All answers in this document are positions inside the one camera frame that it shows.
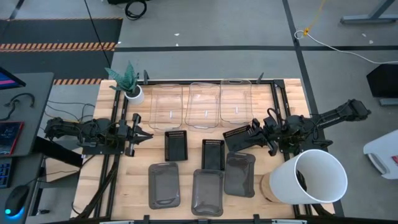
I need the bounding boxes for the backlit keyboard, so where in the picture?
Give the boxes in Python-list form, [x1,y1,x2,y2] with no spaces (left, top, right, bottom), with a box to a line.
[0,157,14,189]

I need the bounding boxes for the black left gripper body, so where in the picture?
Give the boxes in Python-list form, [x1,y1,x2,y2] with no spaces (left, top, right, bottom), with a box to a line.
[124,113,142,157]

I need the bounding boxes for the computer monitor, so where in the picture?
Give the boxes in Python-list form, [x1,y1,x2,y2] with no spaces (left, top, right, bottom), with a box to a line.
[0,66,27,91]

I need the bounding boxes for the black computer mouse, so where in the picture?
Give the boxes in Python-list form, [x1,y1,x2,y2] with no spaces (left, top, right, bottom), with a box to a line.
[4,184,30,218]

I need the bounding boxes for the black floor cable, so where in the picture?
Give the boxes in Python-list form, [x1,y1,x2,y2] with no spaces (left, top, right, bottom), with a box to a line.
[83,0,112,68]

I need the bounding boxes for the green artificial plant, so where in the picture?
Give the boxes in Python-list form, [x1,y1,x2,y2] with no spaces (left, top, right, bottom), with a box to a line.
[104,60,140,94]

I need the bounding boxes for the black mat with hazard stripes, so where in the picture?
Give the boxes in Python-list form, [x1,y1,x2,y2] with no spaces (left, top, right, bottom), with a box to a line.
[0,17,124,86]

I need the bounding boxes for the grey metal table foot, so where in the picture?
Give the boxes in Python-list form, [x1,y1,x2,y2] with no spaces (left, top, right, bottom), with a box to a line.
[339,0,398,26]

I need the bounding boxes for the clear plastic basket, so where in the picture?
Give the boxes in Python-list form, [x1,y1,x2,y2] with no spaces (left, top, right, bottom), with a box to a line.
[185,82,221,130]
[220,78,254,126]
[148,83,183,131]

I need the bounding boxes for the round wooden disc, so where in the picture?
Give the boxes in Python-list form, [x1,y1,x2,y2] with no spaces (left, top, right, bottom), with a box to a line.
[259,172,275,203]

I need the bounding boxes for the red-edged tablet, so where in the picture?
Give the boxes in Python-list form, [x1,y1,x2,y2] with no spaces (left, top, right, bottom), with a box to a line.
[0,121,25,156]

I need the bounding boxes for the yellow cord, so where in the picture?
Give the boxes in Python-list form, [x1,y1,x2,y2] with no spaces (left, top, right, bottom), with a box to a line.
[303,0,328,36]

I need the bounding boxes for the white plastic bucket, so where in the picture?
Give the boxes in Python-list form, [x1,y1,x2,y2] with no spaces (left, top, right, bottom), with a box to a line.
[269,149,349,205]

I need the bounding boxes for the white plastic object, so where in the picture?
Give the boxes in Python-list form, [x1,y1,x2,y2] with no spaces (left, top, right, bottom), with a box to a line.
[363,129,398,180]

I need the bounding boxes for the black cable on desk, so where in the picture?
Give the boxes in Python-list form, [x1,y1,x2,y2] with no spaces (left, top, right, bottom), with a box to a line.
[0,92,35,121]

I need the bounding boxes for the grey desk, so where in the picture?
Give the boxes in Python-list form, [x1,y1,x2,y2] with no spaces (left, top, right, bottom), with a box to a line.
[0,72,55,158]

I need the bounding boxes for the white plant pot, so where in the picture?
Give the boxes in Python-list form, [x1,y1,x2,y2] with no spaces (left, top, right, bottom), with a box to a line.
[124,84,146,106]

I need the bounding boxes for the black arm cables bundle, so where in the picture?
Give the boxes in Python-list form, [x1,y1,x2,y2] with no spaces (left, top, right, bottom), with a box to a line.
[45,99,96,123]

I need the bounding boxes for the coiled black cable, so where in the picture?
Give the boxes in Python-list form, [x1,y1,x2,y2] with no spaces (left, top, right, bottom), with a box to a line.
[124,0,148,21]

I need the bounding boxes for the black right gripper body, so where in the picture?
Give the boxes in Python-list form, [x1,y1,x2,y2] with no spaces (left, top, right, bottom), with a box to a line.
[251,107,282,157]

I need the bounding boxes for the white floor cable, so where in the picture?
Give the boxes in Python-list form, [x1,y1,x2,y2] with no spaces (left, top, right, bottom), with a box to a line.
[294,29,398,65]

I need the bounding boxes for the black perforated plastic basket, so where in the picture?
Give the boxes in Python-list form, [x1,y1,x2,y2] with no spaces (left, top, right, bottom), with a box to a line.
[164,130,188,162]
[201,139,226,171]
[223,124,259,153]

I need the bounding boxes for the black box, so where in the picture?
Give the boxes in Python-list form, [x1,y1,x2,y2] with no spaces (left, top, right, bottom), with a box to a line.
[366,63,398,99]

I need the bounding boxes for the grey translucent plastic basket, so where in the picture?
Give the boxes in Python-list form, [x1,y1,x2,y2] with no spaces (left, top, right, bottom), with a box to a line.
[147,162,182,210]
[190,169,224,217]
[223,151,257,198]

